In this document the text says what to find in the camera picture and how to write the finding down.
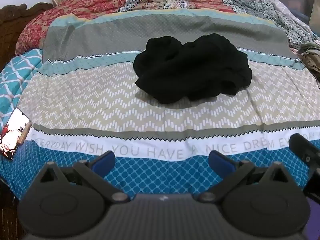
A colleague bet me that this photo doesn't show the patterned teal beige bedsheet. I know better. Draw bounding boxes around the patterned teal beige bedsheet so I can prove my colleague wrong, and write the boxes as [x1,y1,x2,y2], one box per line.
[0,8,320,200]

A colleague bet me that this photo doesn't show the smartphone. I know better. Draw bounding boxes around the smartphone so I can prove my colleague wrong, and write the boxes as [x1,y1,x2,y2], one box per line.
[0,107,32,161]

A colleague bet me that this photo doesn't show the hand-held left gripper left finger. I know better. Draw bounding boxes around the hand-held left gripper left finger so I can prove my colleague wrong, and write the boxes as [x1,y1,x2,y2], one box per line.
[40,151,129,203]

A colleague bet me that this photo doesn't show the grey blue patterned blanket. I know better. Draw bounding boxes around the grey blue patterned blanket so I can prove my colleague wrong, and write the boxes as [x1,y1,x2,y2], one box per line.
[221,0,316,48]

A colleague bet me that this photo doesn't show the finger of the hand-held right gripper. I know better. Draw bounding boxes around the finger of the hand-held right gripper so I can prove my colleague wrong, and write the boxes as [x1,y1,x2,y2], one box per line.
[289,133,320,173]

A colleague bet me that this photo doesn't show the tan cardboard box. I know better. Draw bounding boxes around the tan cardboard box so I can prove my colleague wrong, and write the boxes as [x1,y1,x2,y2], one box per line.
[308,0,320,36]

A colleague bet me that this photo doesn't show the black pants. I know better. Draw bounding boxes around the black pants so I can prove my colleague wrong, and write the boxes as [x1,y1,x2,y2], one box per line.
[133,33,252,105]

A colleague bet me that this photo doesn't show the dark wooden headboard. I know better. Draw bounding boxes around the dark wooden headboard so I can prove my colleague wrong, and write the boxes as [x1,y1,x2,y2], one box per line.
[0,3,54,70]

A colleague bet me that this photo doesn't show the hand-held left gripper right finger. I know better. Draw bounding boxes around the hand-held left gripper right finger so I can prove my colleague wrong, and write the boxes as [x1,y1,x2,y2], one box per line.
[199,151,288,203]

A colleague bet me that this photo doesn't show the red floral quilt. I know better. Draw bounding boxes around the red floral quilt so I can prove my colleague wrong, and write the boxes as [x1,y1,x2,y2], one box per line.
[15,0,250,56]

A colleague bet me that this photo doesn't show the olive crumpled cloth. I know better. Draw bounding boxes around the olive crumpled cloth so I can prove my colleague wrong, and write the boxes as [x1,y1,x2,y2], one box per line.
[297,41,320,81]

